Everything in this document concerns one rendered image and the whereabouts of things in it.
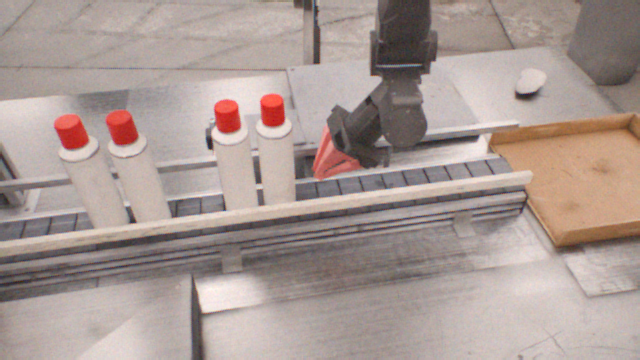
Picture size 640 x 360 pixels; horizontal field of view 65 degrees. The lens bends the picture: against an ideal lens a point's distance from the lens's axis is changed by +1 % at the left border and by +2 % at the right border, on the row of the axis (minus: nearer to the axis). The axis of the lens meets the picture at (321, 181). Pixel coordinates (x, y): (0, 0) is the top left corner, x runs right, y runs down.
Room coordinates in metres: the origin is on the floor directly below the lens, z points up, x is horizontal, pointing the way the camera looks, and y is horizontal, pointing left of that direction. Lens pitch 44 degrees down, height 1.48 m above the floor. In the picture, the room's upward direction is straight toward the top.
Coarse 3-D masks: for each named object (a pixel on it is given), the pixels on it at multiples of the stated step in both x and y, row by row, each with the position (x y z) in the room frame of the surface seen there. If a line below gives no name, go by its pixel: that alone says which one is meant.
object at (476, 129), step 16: (448, 128) 0.65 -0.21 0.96; (464, 128) 0.65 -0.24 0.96; (480, 128) 0.65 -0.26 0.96; (496, 128) 0.65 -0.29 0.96; (512, 128) 0.66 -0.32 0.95; (384, 144) 0.62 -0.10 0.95; (176, 160) 0.57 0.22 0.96; (192, 160) 0.57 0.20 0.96; (208, 160) 0.57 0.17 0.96; (256, 160) 0.58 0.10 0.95; (48, 176) 0.54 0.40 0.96; (64, 176) 0.53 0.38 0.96; (0, 192) 0.51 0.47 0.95
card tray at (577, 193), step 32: (544, 128) 0.78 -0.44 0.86; (576, 128) 0.79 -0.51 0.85; (608, 128) 0.80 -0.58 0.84; (512, 160) 0.71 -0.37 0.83; (544, 160) 0.71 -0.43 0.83; (576, 160) 0.71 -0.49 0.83; (608, 160) 0.71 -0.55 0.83; (544, 192) 0.63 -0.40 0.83; (576, 192) 0.63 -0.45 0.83; (608, 192) 0.63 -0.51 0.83; (544, 224) 0.55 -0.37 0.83; (576, 224) 0.55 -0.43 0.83; (608, 224) 0.52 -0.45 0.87
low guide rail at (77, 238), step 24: (384, 192) 0.55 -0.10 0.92; (408, 192) 0.55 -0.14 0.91; (432, 192) 0.56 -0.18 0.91; (456, 192) 0.56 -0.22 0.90; (192, 216) 0.50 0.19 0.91; (216, 216) 0.50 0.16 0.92; (240, 216) 0.50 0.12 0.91; (264, 216) 0.51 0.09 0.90; (288, 216) 0.51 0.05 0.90; (24, 240) 0.45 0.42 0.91; (48, 240) 0.45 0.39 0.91; (72, 240) 0.46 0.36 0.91; (96, 240) 0.46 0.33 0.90
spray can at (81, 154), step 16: (64, 128) 0.49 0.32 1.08; (80, 128) 0.51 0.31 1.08; (64, 144) 0.49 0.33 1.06; (80, 144) 0.50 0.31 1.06; (96, 144) 0.51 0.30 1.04; (64, 160) 0.49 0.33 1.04; (80, 160) 0.49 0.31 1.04; (96, 160) 0.50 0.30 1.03; (80, 176) 0.48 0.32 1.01; (96, 176) 0.49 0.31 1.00; (112, 176) 0.52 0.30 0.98; (80, 192) 0.49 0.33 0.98; (96, 192) 0.49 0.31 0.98; (112, 192) 0.50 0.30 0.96; (96, 208) 0.48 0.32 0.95; (112, 208) 0.49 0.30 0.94; (96, 224) 0.49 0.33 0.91; (112, 224) 0.49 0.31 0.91; (128, 224) 0.51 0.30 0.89
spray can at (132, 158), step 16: (112, 112) 0.53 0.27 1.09; (128, 112) 0.53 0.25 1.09; (112, 128) 0.50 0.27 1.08; (128, 128) 0.51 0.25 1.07; (112, 144) 0.51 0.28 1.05; (128, 144) 0.50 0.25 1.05; (144, 144) 0.51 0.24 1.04; (128, 160) 0.49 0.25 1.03; (144, 160) 0.50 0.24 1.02; (128, 176) 0.49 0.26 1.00; (144, 176) 0.50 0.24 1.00; (128, 192) 0.50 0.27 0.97; (144, 192) 0.49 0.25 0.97; (160, 192) 0.51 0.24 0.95; (144, 208) 0.49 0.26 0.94; (160, 208) 0.50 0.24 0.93
